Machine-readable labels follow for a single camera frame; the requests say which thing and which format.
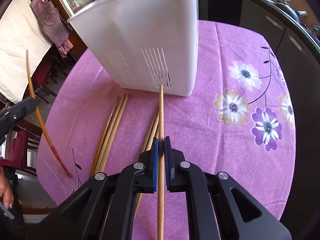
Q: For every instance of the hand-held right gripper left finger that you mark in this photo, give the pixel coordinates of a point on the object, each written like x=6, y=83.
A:
x=155, y=165

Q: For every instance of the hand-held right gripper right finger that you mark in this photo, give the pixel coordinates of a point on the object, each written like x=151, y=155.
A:
x=167, y=165

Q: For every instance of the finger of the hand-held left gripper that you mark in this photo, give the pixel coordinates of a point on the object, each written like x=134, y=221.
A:
x=20, y=110

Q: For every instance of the light bamboo chopstick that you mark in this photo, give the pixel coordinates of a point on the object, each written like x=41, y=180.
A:
x=154, y=135
x=105, y=136
x=111, y=133
x=115, y=133
x=161, y=115
x=151, y=130

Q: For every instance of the brown chopstick with red band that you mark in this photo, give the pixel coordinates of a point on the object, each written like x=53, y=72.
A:
x=52, y=146

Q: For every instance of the white plastic utensil holder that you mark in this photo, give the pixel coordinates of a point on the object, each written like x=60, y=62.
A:
x=140, y=30

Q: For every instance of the person's left hand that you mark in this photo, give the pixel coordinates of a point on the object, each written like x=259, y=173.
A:
x=5, y=187

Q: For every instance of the red cushioned wooden chair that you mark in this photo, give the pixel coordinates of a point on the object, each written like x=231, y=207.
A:
x=22, y=142

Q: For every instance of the dark wooden chair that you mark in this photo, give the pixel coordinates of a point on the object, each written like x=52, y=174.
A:
x=43, y=72

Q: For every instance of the white hanging cloth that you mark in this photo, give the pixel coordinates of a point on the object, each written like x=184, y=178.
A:
x=20, y=42

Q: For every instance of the purple checkered apron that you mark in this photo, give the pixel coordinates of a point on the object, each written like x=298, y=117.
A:
x=50, y=22

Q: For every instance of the green base cabinets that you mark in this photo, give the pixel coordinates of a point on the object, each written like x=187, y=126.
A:
x=262, y=30

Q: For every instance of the dark kitchen countertop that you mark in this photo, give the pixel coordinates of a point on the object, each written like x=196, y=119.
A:
x=308, y=40

